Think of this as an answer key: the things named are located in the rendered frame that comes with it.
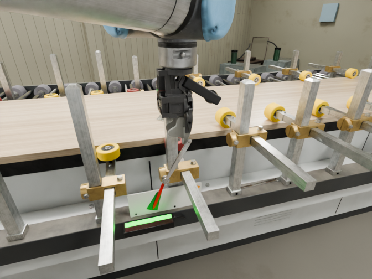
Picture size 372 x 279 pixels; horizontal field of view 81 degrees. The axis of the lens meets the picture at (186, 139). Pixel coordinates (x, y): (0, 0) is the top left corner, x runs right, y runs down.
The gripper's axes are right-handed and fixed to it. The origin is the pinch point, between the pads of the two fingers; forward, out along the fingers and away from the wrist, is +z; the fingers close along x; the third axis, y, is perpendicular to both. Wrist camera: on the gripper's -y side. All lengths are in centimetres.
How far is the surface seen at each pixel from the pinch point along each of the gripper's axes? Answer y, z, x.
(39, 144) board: 49, 11, -32
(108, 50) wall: 38, 13, -439
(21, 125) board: 62, 11, -54
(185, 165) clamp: -1.7, 13.9, -7.0
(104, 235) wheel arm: 24.1, 16.6, 13.0
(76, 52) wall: 92, 13, -411
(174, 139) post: 2.2, 2.8, -6.0
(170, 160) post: 3.6, 10.1, -6.0
